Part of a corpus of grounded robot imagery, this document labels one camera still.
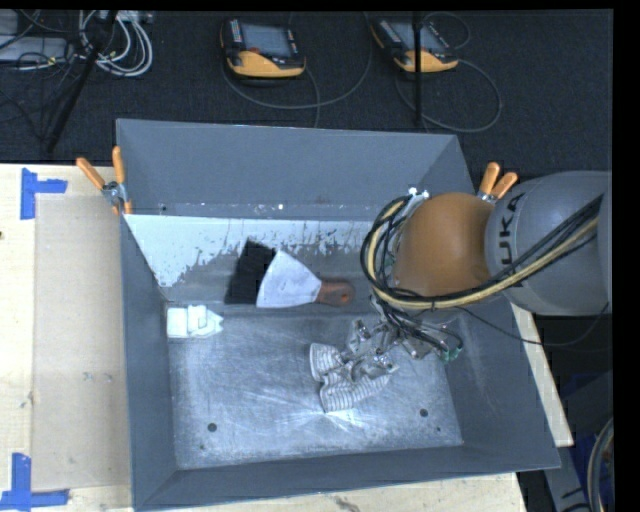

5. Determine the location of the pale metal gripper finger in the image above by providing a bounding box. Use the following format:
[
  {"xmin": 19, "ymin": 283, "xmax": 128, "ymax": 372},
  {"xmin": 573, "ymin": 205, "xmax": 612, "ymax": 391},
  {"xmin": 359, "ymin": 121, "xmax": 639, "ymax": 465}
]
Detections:
[
  {"xmin": 343, "ymin": 319, "xmax": 374, "ymax": 370},
  {"xmin": 350, "ymin": 351, "xmax": 401, "ymax": 384}
]

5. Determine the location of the grey white striped cloth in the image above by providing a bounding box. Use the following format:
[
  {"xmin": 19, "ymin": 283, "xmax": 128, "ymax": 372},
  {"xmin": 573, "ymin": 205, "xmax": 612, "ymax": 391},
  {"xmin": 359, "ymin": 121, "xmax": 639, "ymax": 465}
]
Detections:
[{"xmin": 308, "ymin": 342, "xmax": 393, "ymax": 415}]

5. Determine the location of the wide black-bristle paint brush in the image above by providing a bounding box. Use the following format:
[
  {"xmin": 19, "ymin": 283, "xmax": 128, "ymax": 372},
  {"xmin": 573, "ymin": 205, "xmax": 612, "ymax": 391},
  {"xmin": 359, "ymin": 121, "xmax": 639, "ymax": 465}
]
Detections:
[{"xmin": 223, "ymin": 239, "xmax": 357, "ymax": 309}]

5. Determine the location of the grey metal bin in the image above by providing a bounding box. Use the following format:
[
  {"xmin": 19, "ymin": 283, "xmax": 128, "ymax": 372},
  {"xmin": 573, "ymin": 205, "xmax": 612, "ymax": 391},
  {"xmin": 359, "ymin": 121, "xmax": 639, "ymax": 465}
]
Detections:
[{"xmin": 114, "ymin": 118, "xmax": 562, "ymax": 512}]

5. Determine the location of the white plastic block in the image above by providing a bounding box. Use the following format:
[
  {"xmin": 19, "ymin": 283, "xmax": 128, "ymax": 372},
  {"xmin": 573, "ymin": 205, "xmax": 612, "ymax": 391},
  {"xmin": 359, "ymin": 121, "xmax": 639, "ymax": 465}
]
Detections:
[{"xmin": 166, "ymin": 303, "xmax": 225, "ymax": 341}]

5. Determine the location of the brown cardboard board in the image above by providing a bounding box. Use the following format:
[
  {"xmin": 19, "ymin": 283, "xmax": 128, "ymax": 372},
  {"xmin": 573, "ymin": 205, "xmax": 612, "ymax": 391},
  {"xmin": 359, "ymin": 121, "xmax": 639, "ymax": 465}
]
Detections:
[{"xmin": 30, "ymin": 192, "xmax": 133, "ymax": 494}]

